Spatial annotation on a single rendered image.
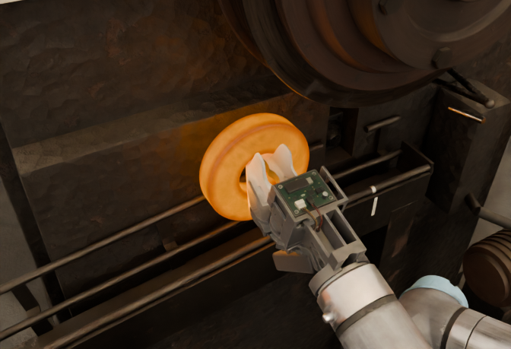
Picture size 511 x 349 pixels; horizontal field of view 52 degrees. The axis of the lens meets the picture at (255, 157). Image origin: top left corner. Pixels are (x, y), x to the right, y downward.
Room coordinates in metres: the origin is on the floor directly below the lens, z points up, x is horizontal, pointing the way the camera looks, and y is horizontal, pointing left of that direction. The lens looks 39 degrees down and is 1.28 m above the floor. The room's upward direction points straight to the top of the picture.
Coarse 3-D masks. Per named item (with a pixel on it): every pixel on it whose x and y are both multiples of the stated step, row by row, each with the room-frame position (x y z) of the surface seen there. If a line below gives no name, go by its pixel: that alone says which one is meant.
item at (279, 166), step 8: (280, 144) 0.52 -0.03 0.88; (280, 152) 0.52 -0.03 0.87; (288, 152) 0.50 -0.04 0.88; (264, 160) 0.53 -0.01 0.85; (272, 160) 0.53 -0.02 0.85; (280, 160) 0.51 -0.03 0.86; (288, 160) 0.50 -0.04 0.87; (272, 168) 0.52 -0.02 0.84; (280, 168) 0.51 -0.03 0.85; (288, 168) 0.50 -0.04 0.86; (272, 176) 0.51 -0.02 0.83; (280, 176) 0.50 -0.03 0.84; (288, 176) 0.50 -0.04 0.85
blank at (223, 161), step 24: (240, 120) 0.54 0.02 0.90; (264, 120) 0.54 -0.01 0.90; (216, 144) 0.52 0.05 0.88; (240, 144) 0.51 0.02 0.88; (264, 144) 0.53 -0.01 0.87; (288, 144) 0.55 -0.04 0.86; (216, 168) 0.50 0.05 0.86; (240, 168) 0.51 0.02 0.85; (216, 192) 0.49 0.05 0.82; (240, 192) 0.51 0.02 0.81; (240, 216) 0.51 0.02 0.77
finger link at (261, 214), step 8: (248, 184) 0.49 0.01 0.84; (248, 192) 0.49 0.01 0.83; (248, 200) 0.48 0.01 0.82; (256, 200) 0.47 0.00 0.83; (256, 208) 0.46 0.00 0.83; (264, 208) 0.46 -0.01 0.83; (256, 216) 0.44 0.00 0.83; (264, 216) 0.45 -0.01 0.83; (256, 224) 0.45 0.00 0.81; (264, 224) 0.44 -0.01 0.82; (264, 232) 0.43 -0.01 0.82
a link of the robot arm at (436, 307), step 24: (408, 288) 0.43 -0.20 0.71; (432, 288) 0.42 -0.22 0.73; (456, 288) 0.42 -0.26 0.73; (408, 312) 0.38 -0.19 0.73; (432, 312) 0.38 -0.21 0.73; (456, 312) 0.37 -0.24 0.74; (432, 336) 0.35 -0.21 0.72; (456, 336) 0.34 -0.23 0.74; (480, 336) 0.33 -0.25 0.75; (504, 336) 0.33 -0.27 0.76
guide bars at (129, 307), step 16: (400, 176) 0.65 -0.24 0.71; (416, 176) 0.66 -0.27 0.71; (368, 192) 0.61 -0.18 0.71; (256, 240) 0.52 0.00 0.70; (272, 240) 0.53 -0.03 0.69; (224, 256) 0.50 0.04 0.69; (240, 256) 0.50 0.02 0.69; (192, 272) 0.47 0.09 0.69; (208, 272) 0.48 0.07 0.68; (160, 288) 0.45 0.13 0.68; (176, 288) 0.45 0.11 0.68; (128, 304) 0.43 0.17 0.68; (144, 304) 0.43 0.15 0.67; (96, 320) 0.41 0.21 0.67; (112, 320) 0.41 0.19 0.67; (64, 336) 0.39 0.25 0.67; (80, 336) 0.39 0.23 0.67
